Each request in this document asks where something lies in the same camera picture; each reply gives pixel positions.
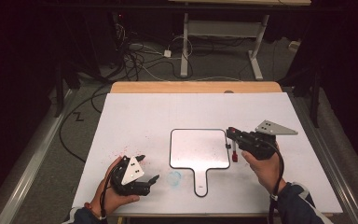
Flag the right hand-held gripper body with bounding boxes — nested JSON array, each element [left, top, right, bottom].
[[237, 119, 299, 161]]

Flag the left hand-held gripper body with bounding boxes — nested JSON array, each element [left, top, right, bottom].
[[109, 155, 152, 197]]

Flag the white marker with red cap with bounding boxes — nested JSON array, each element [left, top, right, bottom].
[[230, 138, 240, 163]]

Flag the paddle-shaped small whiteboard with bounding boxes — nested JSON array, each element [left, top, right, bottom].
[[169, 128, 232, 198]]

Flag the person's right hand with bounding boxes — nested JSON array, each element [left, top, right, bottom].
[[241, 141, 288, 194]]

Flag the person's left hand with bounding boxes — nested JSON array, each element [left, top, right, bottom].
[[90, 156, 141, 217]]

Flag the large white table sheet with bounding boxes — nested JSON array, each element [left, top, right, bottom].
[[72, 92, 344, 217]]

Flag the wooden table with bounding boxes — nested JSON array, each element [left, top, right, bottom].
[[109, 80, 283, 94]]

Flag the small white floor box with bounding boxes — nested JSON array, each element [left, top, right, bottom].
[[287, 40, 302, 52]]

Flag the light desk top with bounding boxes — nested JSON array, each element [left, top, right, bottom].
[[167, 0, 312, 7]]

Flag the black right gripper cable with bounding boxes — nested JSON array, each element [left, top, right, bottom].
[[267, 141, 286, 224]]

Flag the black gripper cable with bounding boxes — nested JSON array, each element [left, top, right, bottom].
[[99, 158, 127, 224], [267, 141, 286, 224]]

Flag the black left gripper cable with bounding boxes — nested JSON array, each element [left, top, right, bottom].
[[99, 158, 127, 224]]

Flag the thin white floor cable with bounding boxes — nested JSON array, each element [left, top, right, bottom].
[[141, 64, 241, 83]]

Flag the metal floor rail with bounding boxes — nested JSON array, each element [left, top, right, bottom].
[[0, 89, 77, 224], [290, 91, 358, 224]]

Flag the black stand post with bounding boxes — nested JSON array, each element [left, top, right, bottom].
[[310, 66, 322, 129], [54, 59, 65, 119]]

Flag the long black floor cable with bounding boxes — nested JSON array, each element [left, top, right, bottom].
[[58, 83, 115, 164]]

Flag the tangle of black floor cables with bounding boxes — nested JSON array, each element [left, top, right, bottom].
[[103, 22, 195, 83]]

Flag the white desk frame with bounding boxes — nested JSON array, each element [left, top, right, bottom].
[[179, 12, 270, 81]]

